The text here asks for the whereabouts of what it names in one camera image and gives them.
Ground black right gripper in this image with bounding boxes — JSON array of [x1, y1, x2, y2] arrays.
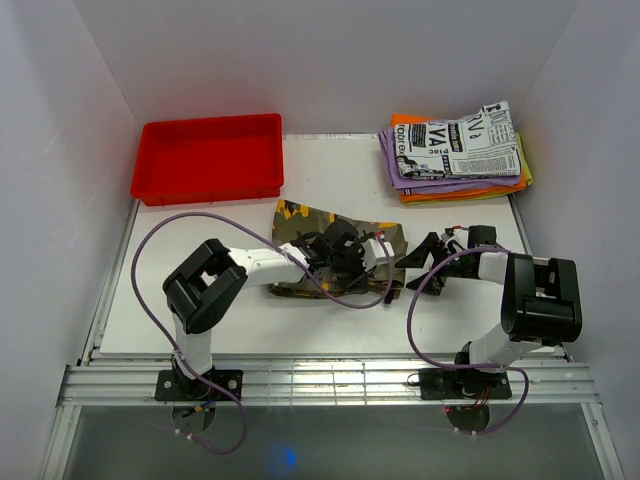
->
[[394, 232, 470, 296]]

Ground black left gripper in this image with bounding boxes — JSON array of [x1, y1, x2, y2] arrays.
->
[[326, 243, 375, 293]]

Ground camouflage yellow green trousers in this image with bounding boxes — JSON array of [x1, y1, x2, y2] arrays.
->
[[272, 200, 408, 304]]

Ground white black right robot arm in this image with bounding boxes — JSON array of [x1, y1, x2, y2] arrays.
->
[[396, 225, 582, 403]]

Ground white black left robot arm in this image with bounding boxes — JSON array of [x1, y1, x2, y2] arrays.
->
[[163, 220, 385, 401]]

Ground purple folded trousers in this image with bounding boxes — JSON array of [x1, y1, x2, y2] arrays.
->
[[378, 127, 533, 196]]

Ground newspaper print folded trousers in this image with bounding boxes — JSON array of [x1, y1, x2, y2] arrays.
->
[[393, 101, 521, 180]]

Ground yellow-green folded trousers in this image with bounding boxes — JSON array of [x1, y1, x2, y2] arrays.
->
[[516, 133, 534, 187]]

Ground orange folded trousers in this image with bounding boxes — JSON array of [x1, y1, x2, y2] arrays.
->
[[390, 113, 508, 204]]

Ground red plastic tray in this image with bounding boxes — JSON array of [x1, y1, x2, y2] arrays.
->
[[130, 113, 284, 207]]

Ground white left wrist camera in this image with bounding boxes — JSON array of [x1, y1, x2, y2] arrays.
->
[[363, 237, 394, 271]]

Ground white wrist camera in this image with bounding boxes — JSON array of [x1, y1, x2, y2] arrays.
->
[[363, 237, 394, 271], [441, 227, 460, 245]]

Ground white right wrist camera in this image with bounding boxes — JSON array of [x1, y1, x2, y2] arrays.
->
[[441, 227, 460, 245]]

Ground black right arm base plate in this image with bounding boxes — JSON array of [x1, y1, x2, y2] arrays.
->
[[407, 368, 512, 400]]

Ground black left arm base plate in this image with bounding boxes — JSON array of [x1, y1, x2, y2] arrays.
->
[[154, 368, 243, 402]]

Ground aluminium frame rail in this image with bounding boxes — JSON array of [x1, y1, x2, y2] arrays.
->
[[58, 357, 600, 407]]

